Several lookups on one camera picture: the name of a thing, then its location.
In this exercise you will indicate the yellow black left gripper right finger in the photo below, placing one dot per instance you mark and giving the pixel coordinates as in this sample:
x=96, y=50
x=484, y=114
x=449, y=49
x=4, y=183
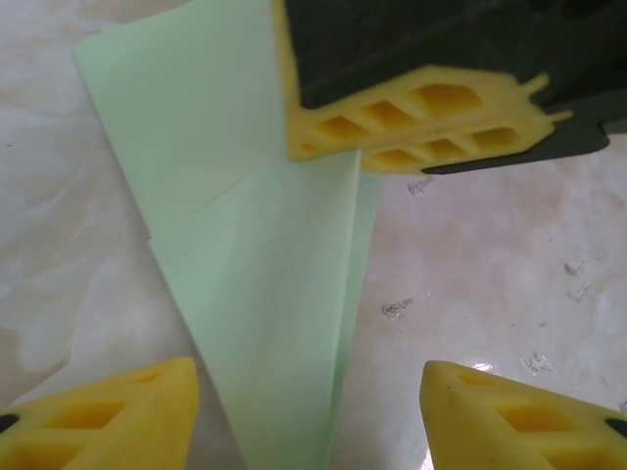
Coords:
x=490, y=431

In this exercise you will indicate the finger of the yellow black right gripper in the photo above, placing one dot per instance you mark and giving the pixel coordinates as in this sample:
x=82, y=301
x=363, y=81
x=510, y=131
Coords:
x=416, y=44
x=539, y=147

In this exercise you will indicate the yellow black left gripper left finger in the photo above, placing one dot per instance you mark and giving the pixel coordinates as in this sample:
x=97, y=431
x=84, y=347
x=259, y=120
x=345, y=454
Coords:
x=137, y=431

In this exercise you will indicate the light green paper sheet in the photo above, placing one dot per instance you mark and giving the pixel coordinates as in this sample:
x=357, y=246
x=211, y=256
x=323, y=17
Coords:
x=220, y=269

